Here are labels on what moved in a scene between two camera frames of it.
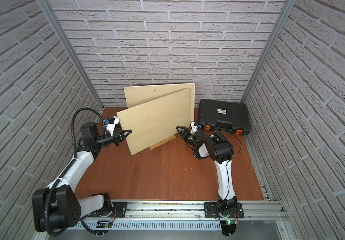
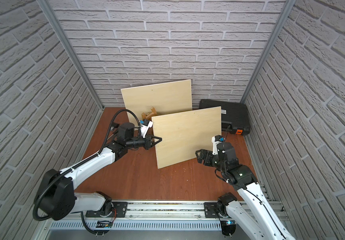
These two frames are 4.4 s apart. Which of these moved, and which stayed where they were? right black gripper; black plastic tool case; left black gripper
Moved: left black gripper; right black gripper
Stayed: black plastic tool case
